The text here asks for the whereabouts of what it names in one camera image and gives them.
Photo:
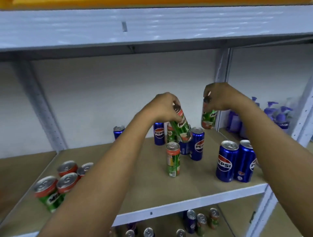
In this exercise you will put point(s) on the person's right forearm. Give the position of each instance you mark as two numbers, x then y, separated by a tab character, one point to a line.
276	156

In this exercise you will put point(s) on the drink can silver top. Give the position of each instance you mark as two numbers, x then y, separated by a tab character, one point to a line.
130	233
181	233
149	232

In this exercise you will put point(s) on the person's left fingers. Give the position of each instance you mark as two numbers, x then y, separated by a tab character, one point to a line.
176	111

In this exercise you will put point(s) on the person's left hand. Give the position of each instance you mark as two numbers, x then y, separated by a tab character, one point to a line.
161	107

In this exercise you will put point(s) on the person's right hand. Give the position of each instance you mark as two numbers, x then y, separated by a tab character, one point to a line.
225	96

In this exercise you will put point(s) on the orange beam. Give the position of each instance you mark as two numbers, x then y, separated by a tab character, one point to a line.
156	3

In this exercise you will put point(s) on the purple spray bottle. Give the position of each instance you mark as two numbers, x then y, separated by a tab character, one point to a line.
270	112
234	122
283	119

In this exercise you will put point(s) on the blue soda can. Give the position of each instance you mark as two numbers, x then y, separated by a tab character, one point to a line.
190	222
197	145
244	162
159	134
118	131
226	162
184	147

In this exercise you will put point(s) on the white metal shelving rack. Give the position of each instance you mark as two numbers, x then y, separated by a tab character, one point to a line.
146	26

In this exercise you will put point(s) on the person's right fingers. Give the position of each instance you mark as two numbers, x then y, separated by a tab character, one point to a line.
207	94

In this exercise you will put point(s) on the person's left forearm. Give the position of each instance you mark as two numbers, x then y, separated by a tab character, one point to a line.
102	180

